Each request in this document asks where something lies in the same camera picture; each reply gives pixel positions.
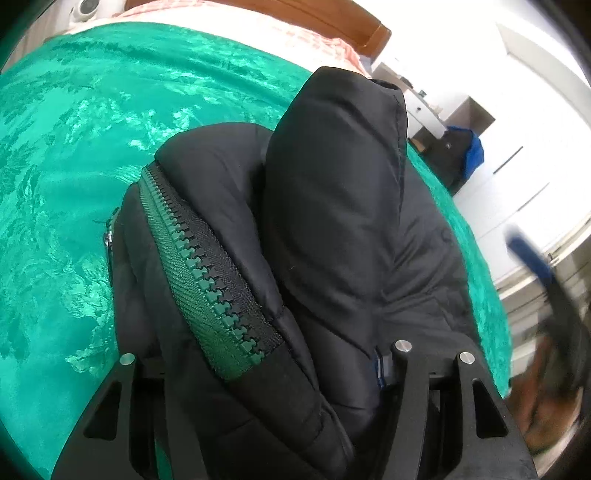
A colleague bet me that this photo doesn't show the black puffer jacket with zipper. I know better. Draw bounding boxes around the black puffer jacket with zipper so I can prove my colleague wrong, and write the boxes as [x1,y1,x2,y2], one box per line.
[102,66,490,480]

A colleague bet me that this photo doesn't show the pink checkered pillow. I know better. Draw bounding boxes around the pink checkered pillow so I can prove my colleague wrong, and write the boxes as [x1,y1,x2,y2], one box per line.
[113,0,372,77]

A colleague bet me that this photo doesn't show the green floral bedspread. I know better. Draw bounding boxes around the green floral bedspread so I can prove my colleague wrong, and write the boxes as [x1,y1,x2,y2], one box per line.
[0,22,513,480]

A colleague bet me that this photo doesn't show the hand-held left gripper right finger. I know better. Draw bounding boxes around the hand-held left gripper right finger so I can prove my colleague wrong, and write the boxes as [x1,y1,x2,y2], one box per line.
[373,340,539,480]

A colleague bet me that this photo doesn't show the white wardrobe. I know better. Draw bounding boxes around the white wardrobe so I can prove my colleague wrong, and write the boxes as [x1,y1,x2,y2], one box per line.
[452,23,591,287]

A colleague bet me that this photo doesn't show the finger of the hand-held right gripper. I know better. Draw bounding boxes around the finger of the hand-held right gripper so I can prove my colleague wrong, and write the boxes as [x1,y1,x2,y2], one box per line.
[505,224,561,289]

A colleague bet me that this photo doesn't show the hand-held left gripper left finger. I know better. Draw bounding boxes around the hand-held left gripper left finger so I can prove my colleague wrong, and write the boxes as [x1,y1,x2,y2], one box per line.
[51,353,204,480]

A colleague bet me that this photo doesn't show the wooden headboard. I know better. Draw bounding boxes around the wooden headboard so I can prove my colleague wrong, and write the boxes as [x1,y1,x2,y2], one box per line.
[277,0,392,58]

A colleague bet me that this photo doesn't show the blue hooded garment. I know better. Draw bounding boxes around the blue hooded garment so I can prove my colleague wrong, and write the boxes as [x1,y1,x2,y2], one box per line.
[447,126,485,181]

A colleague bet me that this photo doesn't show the white nightstand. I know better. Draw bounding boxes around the white nightstand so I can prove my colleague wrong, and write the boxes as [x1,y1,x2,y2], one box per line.
[372,62,462,153]

